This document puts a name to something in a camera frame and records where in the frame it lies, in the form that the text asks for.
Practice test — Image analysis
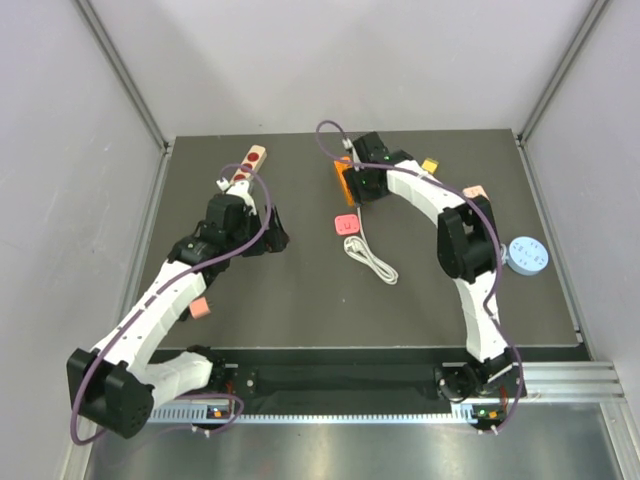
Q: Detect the orange power strip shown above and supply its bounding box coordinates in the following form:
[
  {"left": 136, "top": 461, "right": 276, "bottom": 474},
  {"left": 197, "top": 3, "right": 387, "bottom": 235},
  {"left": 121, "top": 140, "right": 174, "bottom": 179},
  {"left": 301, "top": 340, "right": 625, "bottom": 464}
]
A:
[{"left": 333, "top": 156, "right": 360, "bottom": 207}]

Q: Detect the yellow cube charger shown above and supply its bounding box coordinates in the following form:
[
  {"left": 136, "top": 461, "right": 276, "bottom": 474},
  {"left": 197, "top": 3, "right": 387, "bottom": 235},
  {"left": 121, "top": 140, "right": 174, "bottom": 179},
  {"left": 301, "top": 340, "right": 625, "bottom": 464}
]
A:
[{"left": 421, "top": 158, "right": 439, "bottom": 175}]

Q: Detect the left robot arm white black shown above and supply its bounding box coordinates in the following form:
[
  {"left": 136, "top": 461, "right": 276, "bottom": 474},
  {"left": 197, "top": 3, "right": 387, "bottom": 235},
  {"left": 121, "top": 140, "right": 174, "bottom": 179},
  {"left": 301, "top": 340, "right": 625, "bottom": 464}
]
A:
[{"left": 66, "top": 186, "right": 289, "bottom": 446}]

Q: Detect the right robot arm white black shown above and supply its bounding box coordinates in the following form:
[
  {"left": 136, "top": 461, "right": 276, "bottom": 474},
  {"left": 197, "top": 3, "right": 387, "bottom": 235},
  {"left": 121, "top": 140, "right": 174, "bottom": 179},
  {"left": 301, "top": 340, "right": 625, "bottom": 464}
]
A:
[{"left": 342, "top": 132, "right": 519, "bottom": 402}]

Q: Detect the pink square adapter plug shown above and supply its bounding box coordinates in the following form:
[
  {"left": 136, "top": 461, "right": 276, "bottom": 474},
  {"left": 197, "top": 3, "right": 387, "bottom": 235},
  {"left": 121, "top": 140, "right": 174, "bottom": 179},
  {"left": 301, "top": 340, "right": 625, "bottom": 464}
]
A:
[{"left": 334, "top": 213, "right": 361, "bottom": 236}]

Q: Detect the salmon pink plug adapter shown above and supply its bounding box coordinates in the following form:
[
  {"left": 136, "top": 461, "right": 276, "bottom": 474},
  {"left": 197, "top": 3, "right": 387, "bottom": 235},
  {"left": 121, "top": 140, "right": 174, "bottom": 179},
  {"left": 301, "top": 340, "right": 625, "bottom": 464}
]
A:
[{"left": 188, "top": 297, "right": 211, "bottom": 319}]

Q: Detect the beige red power strip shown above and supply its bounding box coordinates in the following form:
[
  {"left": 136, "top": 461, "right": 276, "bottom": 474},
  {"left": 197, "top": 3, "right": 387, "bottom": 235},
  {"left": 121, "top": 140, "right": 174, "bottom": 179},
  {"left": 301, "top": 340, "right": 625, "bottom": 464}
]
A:
[{"left": 222, "top": 145, "right": 267, "bottom": 184}]

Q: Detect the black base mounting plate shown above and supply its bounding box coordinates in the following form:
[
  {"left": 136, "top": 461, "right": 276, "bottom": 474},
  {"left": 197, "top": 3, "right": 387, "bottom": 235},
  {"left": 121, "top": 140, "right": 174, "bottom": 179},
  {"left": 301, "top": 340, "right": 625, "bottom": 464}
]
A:
[{"left": 209, "top": 362, "right": 526, "bottom": 404}]

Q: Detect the pink cube adapter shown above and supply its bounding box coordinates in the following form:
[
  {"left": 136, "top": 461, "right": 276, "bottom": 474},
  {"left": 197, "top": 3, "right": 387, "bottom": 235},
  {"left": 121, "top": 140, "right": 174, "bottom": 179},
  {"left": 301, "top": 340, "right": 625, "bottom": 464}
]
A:
[{"left": 462, "top": 185, "right": 489, "bottom": 199}]

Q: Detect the blue round power socket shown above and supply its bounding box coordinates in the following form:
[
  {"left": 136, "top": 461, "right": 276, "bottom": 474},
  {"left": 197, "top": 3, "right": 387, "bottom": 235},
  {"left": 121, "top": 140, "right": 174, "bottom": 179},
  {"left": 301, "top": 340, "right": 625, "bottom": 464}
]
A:
[{"left": 506, "top": 236, "right": 549, "bottom": 276}]

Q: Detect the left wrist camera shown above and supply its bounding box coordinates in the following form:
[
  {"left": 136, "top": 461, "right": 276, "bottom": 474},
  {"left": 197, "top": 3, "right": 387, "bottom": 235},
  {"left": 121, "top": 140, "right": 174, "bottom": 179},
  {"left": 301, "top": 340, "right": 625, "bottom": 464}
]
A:
[{"left": 216, "top": 178, "right": 255, "bottom": 208}]

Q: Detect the white cord with plug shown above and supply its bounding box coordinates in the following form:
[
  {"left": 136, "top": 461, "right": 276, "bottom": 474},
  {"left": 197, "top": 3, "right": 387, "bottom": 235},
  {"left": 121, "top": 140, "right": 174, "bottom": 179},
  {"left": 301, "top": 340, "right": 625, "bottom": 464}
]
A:
[{"left": 342, "top": 204, "right": 400, "bottom": 286}]

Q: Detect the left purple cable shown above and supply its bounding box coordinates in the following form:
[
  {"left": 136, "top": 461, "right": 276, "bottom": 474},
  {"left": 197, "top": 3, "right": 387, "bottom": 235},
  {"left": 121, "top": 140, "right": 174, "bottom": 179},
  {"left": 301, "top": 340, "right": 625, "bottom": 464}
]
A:
[{"left": 68, "top": 163, "right": 275, "bottom": 446}]

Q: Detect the purple cable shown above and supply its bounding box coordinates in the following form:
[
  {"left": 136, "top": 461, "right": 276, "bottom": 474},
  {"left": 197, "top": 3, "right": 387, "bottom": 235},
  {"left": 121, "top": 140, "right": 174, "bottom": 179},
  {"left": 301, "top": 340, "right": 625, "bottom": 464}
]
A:
[
  {"left": 68, "top": 163, "right": 275, "bottom": 446},
  {"left": 315, "top": 119, "right": 524, "bottom": 434}
]

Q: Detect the grey slotted cable duct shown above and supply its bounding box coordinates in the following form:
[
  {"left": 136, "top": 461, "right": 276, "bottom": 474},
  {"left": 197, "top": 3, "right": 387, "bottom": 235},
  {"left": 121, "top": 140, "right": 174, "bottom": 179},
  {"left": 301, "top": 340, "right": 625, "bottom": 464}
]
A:
[{"left": 148, "top": 401, "right": 499, "bottom": 425}]

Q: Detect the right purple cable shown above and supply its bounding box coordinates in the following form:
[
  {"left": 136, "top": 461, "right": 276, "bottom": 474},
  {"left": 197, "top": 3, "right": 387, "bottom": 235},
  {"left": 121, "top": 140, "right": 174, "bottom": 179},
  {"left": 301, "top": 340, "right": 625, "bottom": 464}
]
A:
[{"left": 315, "top": 119, "right": 524, "bottom": 434}]

